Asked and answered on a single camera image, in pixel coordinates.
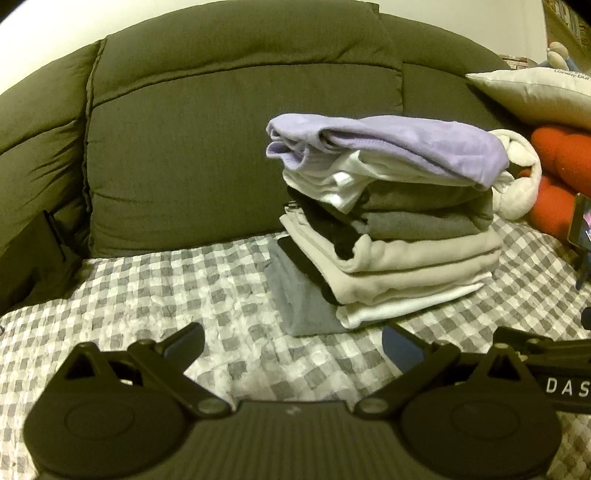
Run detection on grey white checked blanket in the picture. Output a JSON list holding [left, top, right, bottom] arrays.
[[0, 217, 591, 480]]

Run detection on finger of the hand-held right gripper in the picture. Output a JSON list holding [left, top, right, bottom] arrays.
[[493, 327, 591, 366]]

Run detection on white bookshelf with books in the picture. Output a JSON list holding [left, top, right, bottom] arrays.
[[544, 0, 591, 47]]

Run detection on smartphone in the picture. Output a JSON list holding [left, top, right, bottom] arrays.
[[567, 194, 591, 254]]

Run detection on stack of folded clothes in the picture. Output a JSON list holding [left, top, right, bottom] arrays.
[[268, 152, 517, 336]]

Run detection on orange plush pillow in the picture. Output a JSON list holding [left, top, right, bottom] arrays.
[[516, 124, 591, 245]]

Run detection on white pillow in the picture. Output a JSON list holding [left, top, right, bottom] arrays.
[[465, 67, 591, 126]]

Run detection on blue white plush toy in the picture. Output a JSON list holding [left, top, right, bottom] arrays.
[[546, 41, 576, 71]]

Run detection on lavender pants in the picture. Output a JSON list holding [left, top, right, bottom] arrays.
[[265, 113, 509, 191]]

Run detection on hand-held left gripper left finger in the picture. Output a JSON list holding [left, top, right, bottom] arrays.
[[56, 322, 232, 417]]

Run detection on dark blue phone stand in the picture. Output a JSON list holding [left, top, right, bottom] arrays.
[[576, 249, 591, 292]]

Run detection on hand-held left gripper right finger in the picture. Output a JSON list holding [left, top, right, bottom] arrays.
[[353, 323, 540, 418]]

